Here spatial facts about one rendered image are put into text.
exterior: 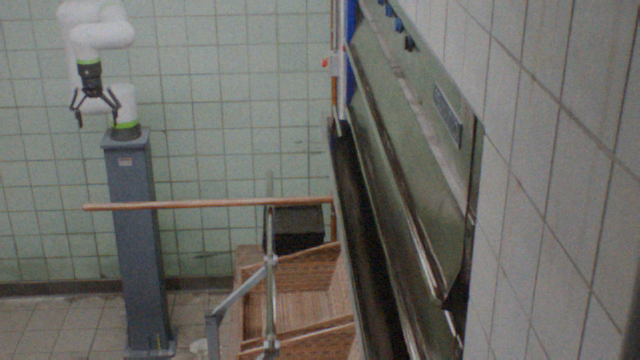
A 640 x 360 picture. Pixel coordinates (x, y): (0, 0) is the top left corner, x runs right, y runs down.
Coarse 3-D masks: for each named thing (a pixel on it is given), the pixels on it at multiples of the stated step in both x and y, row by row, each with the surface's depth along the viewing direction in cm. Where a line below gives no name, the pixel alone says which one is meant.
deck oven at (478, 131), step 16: (464, 96) 134; (480, 128) 125; (480, 144) 125; (480, 160) 125; (480, 176) 125; (464, 240) 137; (464, 256) 138; (464, 272) 139; (464, 288) 139; (464, 304) 139; (448, 320) 153; (464, 320) 140; (464, 336) 140
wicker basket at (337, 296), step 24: (288, 264) 342; (312, 264) 344; (336, 264) 344; (264, 288) 347; (288, 288) 348; (312, 288) 349; (336, 288) 337; (240, 312) 312; (264, 312) 336; (288, 312) 336; (312, 312) 336; (336, 312) 328; (240, 336) 297; (264, 336) 293; (288, 336) 294
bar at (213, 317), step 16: (272, 176) 325; (272, 192) 311; (272, 208) 298; (272, 224) 286; (272, 240) 276; (272, 256) 266; (272, 272) 256; (240, 288) 270; (272, 288) 248; (224, 304) 271; (272, 304) 240; (208, 320) 273; (272, 320) 232; (208, 336) 276; (272, 336) 225; (208, 352) 279; (272, 352) 221
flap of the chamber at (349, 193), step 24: (360, 192) 257; (336, 216) 242; (360, 216) 241; (360, 240) 227; (360, 264) 214; (384, 264) 217; (384, 288) 205; (384, 312) 195; (360, 336) 184; (384, 336) 186
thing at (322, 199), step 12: (96, 204) 295; (108, 204) 295; (120, 204) 295; (132, 204) 295; (144, 204) 295; (156, 204) 296; (168, 204) 296; (180, 204) 296; (192, 204) 296; (204, 204) 296; (216, 204) 296; (228, 204) 297; (240, 204) 297; (252, 204) 297; (264, 204) 297; (276, 204) 298; (288, 204) 298
